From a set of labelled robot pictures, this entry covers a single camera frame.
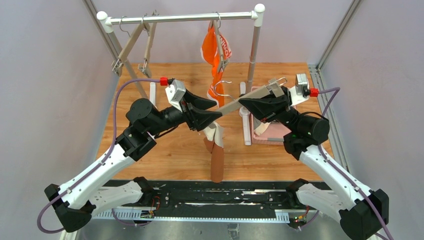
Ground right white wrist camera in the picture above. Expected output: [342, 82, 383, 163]
[288, 73, 310, 106]

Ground white clothes rack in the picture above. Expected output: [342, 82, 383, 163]
[96, 3, 266, 147]

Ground empty beige clip hanger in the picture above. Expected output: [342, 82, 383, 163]
[138, 22, 157, 78]

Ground grey underwear white waistband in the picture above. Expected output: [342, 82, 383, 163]
[253, 120, 271, 136]

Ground beige clip hanger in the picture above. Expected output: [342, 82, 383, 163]
[112, 17, 145, 75]
[138, 22, 157, 78]
[211, 12, 229, 73]
[200, 82, 293, 131]

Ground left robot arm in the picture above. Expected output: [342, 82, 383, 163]
[44, 90, 222, 233]

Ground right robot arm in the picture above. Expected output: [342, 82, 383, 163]
[238, 93, 393, 240]

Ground orange underwear white trim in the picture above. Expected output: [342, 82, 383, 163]
[200, 21, 232, 107]

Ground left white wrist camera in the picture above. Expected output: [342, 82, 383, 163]
[165, 79, 186, 112]

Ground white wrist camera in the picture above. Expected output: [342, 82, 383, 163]
[288, 73, 310, 106]
[165, 79, 186, 112]

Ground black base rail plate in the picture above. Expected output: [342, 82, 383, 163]
[71, 180, 349, 223]

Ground brown underwear white waistband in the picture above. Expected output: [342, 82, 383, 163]
[203, 121, 225, 183]

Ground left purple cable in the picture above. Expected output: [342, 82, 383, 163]
[36, 77, 169, 234]

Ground pink plastic basket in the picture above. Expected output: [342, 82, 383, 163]
[250, 86, 299, 146]

